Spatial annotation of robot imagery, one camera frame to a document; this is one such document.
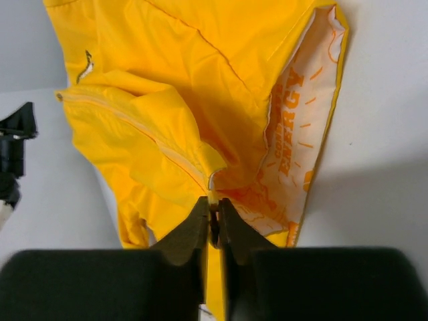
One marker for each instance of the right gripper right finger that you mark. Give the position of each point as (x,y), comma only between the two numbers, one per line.
(266,282)

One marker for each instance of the yellow zip-up jacket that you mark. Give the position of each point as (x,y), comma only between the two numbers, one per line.
(173,100)

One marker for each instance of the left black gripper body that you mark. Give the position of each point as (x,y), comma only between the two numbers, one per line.
(18,127)

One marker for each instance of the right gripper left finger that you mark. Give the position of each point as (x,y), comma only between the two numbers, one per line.
(163,282)

